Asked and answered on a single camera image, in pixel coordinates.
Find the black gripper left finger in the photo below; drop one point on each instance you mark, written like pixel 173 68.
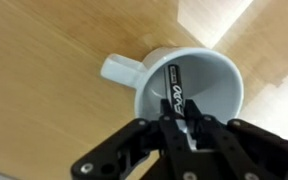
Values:
pixel 170 150

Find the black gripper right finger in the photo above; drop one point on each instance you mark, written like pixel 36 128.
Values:
pixel 250 153

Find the black Expo marker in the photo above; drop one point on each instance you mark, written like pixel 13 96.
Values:
pixel 175 86

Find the white printed mug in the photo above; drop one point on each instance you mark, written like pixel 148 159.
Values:
pixel 210 80

